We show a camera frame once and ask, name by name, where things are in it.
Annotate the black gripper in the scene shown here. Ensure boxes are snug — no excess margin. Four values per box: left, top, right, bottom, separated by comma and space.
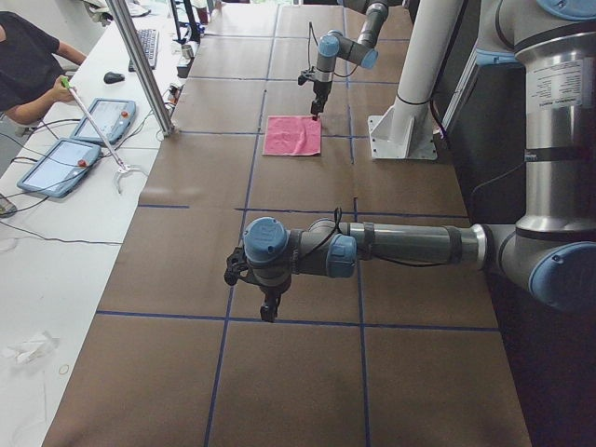
310, 80, 332, 116
260, 284, 286, 322

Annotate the pink and grey towel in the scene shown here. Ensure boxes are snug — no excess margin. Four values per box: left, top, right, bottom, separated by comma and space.
263, 115, 322, 156

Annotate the metal cup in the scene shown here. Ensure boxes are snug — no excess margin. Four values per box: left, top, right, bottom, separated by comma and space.
181, 42, 196, 60

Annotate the black keyboard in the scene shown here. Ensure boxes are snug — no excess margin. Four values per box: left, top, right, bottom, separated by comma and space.
137, 29, 159, 70

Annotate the white reacher grabber stick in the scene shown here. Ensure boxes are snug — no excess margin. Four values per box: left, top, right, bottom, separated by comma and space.
59, 75, 148, 195

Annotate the far blue teach pendant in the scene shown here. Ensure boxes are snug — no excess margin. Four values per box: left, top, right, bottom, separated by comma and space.
71, 98, 136, 145

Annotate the blue teach pendant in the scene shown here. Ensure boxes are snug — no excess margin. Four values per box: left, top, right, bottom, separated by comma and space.
17, 139, 101, 197
71, 98, 136, 145

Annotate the black computer mouse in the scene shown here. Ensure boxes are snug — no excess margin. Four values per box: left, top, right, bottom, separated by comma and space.
103, 72, 125, 85

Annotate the crumpled white paper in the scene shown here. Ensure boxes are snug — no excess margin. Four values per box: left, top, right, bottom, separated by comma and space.
1, 331, 60, 365

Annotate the near blue teach pendant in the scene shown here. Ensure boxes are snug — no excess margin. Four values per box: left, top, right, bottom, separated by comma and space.
17, 139, 101, 197

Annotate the person in black shirt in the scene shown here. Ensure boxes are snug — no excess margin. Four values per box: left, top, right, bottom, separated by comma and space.
1, 11, 87, 126

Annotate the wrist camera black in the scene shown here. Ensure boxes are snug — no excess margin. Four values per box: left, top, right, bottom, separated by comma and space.
297, 66, 317, 86
223, 247, 251, 286

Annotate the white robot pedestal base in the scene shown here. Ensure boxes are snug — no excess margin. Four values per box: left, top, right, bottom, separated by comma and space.
368, 0, 464, 160

